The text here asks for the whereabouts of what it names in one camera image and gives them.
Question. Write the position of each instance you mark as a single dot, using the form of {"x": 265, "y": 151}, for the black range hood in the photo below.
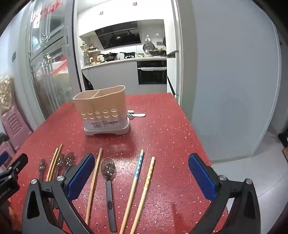
{"x": 119, "y": 36}

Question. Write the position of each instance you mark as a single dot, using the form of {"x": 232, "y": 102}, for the black built-in oven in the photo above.
{"x": 151, "y": 72}

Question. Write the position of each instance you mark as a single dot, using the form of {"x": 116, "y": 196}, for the plain wooden chopstick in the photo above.
{"x": 95, "y": 180}
{"x": 52, "y": 164}
{"x": 56, "y": 162}

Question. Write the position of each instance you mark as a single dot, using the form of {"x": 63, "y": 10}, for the beige cutlery holder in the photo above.
{"x": 101, "y": 105}

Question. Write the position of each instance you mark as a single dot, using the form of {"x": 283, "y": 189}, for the black trash bag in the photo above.
{"x": 87, "y": 82}

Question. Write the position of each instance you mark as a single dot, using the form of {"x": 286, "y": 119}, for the metal utensil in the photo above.
{"x": 137, "y": 115}

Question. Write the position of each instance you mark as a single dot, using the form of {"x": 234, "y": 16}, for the black wok with lid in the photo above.
{"x": 110, "y": 55}

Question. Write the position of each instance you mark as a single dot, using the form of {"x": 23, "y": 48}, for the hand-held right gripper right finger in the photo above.
{"x": 201, "y": 175}

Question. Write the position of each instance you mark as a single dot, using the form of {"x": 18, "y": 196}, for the blue patterned chopstick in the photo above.
{"x": 137, "y": 171}

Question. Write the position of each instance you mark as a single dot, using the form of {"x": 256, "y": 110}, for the grey kitchen cabinets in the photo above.
{"x": 112, "y": 74}

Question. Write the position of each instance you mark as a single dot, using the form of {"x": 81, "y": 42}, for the glass sliding door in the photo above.
{"x": 51, "y": 67}

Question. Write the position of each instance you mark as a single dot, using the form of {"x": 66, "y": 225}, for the yellow patterned chopstick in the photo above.
{"x": 147, "y": 178}

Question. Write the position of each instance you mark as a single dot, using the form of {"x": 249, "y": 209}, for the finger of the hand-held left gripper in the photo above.
{"x": 18, "y": 162}
{"x": 3, "y": 158}

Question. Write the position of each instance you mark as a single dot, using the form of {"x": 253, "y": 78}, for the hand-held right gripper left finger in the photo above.
{"x": 81, "y": 175}

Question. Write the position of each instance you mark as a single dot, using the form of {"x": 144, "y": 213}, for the clear bag of nuts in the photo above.
{"x": 6, "y": 94}

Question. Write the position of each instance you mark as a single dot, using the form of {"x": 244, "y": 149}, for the black frying pan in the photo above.
{"x": 128, "y": 55}

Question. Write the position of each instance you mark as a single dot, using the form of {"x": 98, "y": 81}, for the black plastic bag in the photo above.
{"x": 3, "y": 137}

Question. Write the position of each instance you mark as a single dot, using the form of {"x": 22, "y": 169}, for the condiment rack with bottles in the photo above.
{"x": 90, "y": 56}

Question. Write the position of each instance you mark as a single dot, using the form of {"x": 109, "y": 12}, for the stack of pink stools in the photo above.
{"x": 15, "y": 128}

